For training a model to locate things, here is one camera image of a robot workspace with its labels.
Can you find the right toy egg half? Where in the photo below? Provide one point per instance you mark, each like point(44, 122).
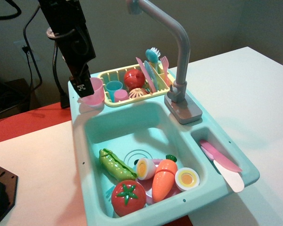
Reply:
point(186, 179)

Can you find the toy egg half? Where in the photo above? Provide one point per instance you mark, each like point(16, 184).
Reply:
point(145, 168)
point(186, 179)

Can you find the left toy egg half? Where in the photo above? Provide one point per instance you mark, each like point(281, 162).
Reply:
point(145, 168)

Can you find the pink toy cup with handle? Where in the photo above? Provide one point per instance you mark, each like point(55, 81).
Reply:
point(98, 96)

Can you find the white wall outlet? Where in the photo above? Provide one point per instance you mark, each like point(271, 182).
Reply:
point(22, 48)

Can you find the pink toy knife in rack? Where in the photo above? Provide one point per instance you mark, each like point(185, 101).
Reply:
point(148, 78)

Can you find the blue toy plate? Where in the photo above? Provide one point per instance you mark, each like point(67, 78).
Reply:
point(151, 74)

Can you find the small pink toy cup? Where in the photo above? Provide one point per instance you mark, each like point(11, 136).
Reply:
point(120, 95)

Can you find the pink toy fork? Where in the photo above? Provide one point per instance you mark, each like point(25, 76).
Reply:
point(165, 64)

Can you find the black gooseneck clamp stand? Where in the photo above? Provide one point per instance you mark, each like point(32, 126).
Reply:
point(64, 99)

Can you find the grey toy faucet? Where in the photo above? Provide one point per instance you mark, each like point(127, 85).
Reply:
point(178, 102)

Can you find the red toy apple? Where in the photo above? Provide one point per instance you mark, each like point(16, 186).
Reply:
point(134, 78)

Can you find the pink toy plate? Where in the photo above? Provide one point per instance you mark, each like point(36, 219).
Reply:
point(147, 185)

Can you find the teal toy sink unit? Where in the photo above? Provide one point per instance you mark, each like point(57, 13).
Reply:
point(148, 129)

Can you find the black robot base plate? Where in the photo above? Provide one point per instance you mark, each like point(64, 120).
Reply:
point(8, 191)

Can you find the orange toy carrot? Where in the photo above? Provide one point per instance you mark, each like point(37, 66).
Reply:
point(164, 178)

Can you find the green toy pea pod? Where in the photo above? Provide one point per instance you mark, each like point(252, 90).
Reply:
point(115, 166)

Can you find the blue toy cup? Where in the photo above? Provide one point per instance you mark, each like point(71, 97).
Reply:
point(112, 87)

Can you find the white toy spatula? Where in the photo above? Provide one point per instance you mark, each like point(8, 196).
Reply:
point(233, 179)

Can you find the yellow dish rack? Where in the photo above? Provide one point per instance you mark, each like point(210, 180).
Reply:
point(118, 75)

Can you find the red toy tomato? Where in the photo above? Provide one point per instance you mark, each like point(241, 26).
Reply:
point(127, 197)

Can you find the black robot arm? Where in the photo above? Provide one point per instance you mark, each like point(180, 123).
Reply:
point(68, 29)

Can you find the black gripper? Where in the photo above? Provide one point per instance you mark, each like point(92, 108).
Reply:
point(77, 50)

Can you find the blue toy dish brush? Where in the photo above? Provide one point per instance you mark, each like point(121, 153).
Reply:
point(153, 55)

